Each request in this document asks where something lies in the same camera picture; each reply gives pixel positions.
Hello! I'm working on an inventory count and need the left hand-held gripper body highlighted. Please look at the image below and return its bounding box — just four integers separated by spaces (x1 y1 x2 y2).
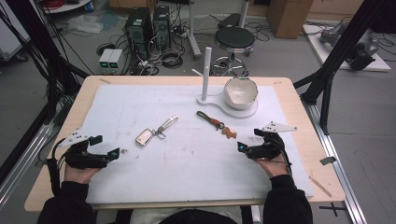
58 129 110 170

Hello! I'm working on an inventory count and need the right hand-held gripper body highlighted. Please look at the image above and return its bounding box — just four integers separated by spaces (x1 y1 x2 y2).
245 120 299 161

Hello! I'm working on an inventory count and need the silver car key with ring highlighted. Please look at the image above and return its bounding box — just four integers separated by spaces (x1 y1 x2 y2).
134 115 180 148

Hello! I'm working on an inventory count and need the white key stand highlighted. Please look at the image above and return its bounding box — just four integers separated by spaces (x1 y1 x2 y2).
191 46 260 119

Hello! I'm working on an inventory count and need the person's left hand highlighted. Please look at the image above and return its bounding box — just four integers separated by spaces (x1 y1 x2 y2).
64 163 104 185

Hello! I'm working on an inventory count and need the person's right hand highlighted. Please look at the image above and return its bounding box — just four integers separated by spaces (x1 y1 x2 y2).
254 156 292 179

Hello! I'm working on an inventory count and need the white eggshell-shaped bowl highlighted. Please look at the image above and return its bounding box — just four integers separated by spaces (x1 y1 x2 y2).
222 76 260 111

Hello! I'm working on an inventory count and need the white table mat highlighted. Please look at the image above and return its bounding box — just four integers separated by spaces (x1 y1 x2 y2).
81 84 315 205

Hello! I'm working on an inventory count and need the grey tape piece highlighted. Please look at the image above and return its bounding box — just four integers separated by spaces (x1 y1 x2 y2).
318 155 338 166

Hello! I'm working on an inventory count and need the white power supply unit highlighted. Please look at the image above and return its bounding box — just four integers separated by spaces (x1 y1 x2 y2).
98 48 115 76
107 49 124 76

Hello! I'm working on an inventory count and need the black tape cross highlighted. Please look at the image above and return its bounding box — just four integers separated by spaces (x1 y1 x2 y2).
318 202 347 217

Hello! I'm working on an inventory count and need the person's torso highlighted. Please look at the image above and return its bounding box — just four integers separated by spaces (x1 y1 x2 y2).
129 206 244 224

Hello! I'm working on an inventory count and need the black round stool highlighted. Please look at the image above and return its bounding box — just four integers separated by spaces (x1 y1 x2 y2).
210 25 257 77

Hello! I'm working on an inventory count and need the white floor board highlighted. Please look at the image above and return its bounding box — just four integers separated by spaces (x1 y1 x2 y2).
302 23 392 73

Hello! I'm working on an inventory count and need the black foot pedal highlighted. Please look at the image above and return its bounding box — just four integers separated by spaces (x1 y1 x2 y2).
217 12 242 29

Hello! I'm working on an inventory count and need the clear plastic bag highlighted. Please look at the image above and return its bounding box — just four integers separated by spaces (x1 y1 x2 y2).
66 13 105 35

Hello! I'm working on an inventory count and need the large black computer tower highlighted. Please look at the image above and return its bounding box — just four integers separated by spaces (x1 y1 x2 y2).
123 7 154 62

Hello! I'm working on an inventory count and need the white metal stand leg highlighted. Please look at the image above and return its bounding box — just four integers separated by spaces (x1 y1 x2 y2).
237 0 252 29
186 0 203 61

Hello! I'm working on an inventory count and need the cardboard box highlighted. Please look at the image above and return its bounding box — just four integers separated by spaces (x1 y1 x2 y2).
266 0 314 40

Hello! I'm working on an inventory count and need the grey robot device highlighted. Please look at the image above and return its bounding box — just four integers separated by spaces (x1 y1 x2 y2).
318 21 348 45

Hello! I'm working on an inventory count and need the black robot device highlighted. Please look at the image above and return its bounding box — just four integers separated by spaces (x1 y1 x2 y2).
346 49 376 72

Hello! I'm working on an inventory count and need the slim black computer tower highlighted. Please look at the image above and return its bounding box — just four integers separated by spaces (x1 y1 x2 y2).
152 5 173 50

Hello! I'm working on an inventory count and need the round white table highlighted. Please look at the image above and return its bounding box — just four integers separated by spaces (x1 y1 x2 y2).
40 0 93 14

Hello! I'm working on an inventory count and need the right hand-held gripper cable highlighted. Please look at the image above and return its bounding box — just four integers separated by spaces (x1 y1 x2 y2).
269 146 294 176

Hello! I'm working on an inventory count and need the hand-held gripper cable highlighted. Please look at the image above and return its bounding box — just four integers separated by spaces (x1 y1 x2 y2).
45 138 68 197
269 146 294 176

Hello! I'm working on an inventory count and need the left hand-held gripper cable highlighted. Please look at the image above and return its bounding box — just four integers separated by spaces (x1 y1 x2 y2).
45 138 68 197

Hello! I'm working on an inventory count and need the aluminium rail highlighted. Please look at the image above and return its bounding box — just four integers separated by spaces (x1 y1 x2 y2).
0 122 56 210
303 100 369 224

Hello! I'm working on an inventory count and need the black metal frame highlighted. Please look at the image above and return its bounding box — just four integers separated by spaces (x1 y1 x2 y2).
0 0 91 185
293 0 396 136

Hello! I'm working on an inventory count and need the black cable coil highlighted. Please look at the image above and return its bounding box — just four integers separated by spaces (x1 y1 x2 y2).
160 49 184 70

